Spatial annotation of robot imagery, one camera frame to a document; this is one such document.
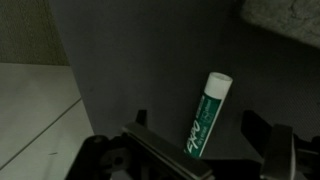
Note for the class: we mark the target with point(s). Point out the dark grey chair seat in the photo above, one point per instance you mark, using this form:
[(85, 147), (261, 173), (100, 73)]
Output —
[(150, 66)]

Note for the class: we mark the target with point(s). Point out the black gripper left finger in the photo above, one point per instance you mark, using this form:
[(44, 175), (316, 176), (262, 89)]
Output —
[(160, 146)]

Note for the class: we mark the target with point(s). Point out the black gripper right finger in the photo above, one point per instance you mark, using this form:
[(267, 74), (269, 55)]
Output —
[(280, 153)]

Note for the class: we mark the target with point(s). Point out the green Expo dry erase marker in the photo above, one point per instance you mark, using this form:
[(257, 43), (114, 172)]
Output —
[(208, 113)]

